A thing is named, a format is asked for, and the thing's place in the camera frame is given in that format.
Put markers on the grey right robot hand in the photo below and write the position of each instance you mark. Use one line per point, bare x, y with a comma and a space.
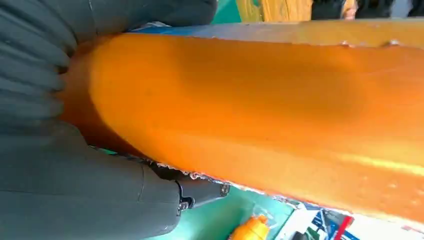
82, 198

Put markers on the person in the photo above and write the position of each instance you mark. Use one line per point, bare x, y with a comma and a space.
328, 8

